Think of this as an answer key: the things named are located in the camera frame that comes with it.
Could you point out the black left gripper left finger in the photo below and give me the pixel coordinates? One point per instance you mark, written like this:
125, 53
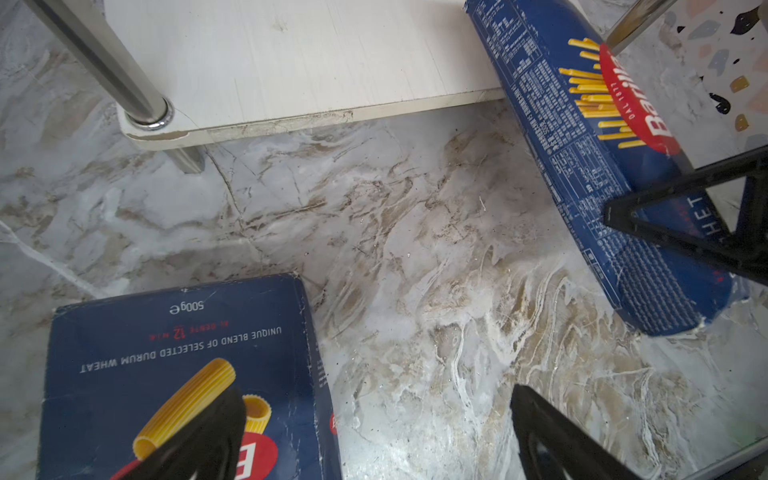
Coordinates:
207, 447

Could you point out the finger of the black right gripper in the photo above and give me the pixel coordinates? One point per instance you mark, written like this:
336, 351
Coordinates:
676, 214

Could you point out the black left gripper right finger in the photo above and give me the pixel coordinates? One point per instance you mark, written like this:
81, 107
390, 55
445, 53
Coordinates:
552, 447

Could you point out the blue Barilla rigatoni box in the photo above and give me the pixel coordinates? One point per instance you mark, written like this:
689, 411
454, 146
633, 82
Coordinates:
125, 375

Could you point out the blue Barilla spaghetti box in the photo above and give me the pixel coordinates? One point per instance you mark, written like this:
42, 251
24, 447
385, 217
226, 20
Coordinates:
595, 137

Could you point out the white two-tier shelf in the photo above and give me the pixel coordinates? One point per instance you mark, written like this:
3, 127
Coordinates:
185, 74

